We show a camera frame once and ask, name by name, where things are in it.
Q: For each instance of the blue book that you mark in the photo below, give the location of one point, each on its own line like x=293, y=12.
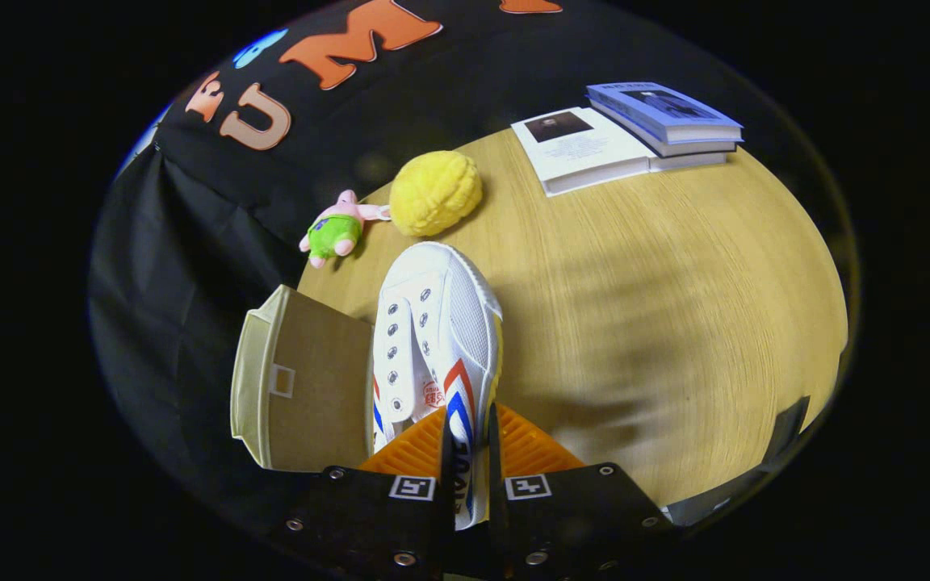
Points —
x=659, y=109

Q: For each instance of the beige fabric storage box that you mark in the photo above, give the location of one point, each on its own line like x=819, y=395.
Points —
x=320, y=379

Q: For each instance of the white canvas shoe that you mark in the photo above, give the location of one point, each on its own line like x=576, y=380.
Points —
x=449, y=323

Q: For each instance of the white book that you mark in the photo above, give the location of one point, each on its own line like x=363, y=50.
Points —
x=586, y=149

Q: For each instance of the pink and green plush toy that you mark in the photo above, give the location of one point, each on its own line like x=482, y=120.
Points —
x=332, y=234

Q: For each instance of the yellow plush toy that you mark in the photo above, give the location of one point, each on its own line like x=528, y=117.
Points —
x=433, y=194

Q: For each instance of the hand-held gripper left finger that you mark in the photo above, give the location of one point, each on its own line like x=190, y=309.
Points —
x=447, y=500

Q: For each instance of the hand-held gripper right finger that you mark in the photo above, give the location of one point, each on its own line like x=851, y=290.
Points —
x=496, y=500

